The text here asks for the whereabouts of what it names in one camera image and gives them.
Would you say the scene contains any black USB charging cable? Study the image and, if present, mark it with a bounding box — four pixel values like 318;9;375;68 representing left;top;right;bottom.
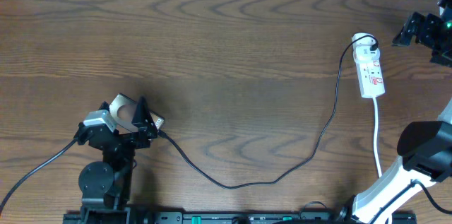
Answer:
157;34;380;190

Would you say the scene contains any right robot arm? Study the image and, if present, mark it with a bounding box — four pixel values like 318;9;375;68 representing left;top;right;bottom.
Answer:
330;0;451;223

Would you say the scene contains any white power strip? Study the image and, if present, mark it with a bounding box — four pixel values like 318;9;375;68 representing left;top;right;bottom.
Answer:
353;50;386;99

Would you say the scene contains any white power strip cord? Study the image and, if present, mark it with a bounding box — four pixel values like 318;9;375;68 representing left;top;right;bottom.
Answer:
371;97;393;224

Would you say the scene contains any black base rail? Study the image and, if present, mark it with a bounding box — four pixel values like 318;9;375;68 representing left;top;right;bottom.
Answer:
63;211;417;224

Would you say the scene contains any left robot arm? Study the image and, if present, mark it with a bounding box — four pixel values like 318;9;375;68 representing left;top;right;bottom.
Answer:
64;94;158;224

